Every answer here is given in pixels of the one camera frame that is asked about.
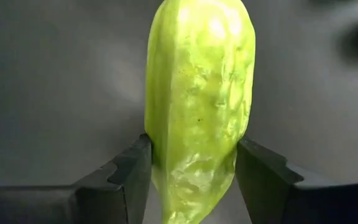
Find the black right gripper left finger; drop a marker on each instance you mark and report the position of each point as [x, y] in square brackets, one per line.
[104, 202]

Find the light green cucumber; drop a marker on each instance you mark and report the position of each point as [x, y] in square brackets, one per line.
[197, 109]

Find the black table mat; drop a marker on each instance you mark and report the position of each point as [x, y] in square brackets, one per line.
[57, 93]

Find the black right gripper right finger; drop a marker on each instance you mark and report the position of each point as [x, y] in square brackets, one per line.
[275, 199]

